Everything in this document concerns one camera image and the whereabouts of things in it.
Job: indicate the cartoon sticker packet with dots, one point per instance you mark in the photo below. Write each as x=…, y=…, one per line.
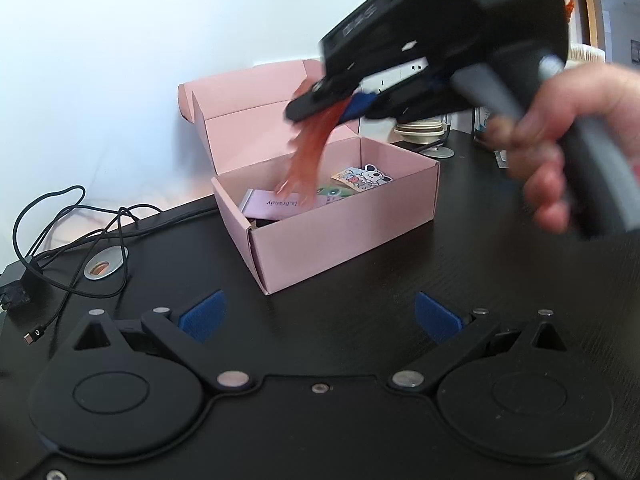
x=362, y=177

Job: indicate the person's right hand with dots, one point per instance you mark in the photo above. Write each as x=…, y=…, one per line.
x=595, y=95

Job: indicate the white wall socket row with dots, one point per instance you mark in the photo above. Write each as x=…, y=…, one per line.
x=415, y=67

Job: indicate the silver round disc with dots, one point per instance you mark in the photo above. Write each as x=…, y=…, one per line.
x=107, y=262

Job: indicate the pink cardboard box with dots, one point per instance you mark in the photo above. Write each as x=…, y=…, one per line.
x=340, y=240

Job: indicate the red massage comb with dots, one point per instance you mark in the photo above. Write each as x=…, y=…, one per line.
x=312, y=145

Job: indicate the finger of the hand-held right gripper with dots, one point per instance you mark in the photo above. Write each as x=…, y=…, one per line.
x=315, y=92
x=360, y=105

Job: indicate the black power adapter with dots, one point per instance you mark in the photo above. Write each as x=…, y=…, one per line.
x=15, y=285

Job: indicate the green toy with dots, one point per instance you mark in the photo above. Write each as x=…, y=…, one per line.
x=332, y=192

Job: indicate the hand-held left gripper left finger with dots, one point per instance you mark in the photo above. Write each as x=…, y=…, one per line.
x=202, y=315

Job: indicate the cotton swab container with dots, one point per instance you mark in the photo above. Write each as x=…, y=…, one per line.
x=585, y=54

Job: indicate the beige round suction holder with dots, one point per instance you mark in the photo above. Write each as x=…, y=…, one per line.
x=420, y=132

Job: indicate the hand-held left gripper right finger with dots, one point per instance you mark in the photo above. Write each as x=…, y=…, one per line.
x=437, y=315

